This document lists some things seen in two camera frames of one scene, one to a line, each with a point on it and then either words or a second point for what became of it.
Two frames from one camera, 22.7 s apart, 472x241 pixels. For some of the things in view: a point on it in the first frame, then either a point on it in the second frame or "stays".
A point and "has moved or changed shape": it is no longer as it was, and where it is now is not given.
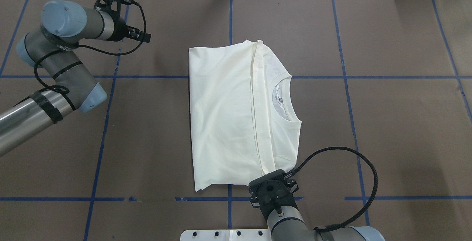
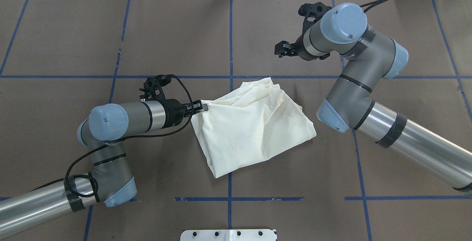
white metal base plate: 226,235 stays
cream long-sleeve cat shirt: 243,126 has moved or changed shape
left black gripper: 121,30 -> 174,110
